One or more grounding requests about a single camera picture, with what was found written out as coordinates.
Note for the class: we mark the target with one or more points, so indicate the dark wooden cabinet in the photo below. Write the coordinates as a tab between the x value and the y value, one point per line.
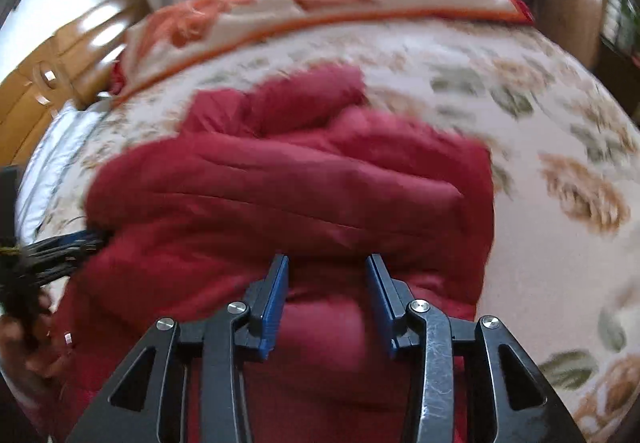
618	60

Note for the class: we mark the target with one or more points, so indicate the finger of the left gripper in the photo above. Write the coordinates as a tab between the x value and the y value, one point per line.
83	240
41	267

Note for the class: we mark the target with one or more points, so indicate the wooden headboard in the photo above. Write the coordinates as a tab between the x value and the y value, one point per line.
73	67

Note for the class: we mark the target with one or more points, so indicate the grey striped pillow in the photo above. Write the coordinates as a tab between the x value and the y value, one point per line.
51	158

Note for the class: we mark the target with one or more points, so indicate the floral cream bed blanket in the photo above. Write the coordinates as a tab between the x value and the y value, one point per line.
563	269

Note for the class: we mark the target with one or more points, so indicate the orange floral folded blanket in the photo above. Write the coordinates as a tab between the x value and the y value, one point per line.
184	34

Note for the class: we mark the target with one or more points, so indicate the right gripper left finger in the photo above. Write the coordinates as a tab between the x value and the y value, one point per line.
146	398

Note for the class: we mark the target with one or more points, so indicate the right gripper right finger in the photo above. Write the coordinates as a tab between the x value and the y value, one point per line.
508	399

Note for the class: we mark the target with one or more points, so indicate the person left hand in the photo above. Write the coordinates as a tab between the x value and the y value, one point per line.
33	359

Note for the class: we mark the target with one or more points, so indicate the red quilted jacket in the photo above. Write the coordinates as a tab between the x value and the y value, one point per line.
298	165

